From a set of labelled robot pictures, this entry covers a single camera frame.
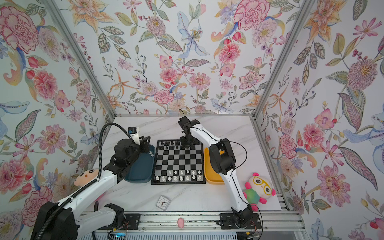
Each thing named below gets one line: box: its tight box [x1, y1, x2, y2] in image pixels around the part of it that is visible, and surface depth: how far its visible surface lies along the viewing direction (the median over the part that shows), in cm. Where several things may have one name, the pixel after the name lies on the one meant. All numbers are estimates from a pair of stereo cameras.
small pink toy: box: [177, 217, 185, 229], surface depth 75 cm
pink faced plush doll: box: [73, 168, 99, 187], surface depth 82 cm
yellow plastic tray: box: [204, 147, 225, 185], surface depth 86 cm
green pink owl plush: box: [243, 172, 276, 212], surface depth 80 cm
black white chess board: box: [150, 139, 206, 185], surface depth 95 cm
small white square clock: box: [155, 195, 171, 211], surface depth 80 cm
